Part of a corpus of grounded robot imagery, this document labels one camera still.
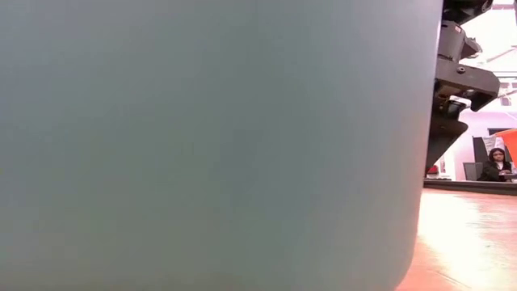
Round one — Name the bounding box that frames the black upright panel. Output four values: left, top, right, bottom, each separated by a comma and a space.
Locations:
472, 136, 489, 163

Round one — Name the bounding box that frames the teal plastic bin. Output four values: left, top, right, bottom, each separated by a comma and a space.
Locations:
0, 0, 444, 291

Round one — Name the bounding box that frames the grey office chair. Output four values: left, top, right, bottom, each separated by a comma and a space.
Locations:
462, 161, 485, 182

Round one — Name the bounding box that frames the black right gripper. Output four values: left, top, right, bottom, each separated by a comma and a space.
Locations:
425, 20, 501, 176

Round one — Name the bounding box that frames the crinkled plastic sheet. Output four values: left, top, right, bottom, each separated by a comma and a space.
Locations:
483, 135, 506, 151

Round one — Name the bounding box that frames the orange plastic basket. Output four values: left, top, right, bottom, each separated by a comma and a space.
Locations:
495, 128, 517, 163

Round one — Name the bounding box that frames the person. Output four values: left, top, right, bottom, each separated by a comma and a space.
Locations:
477, 147, 513, 183

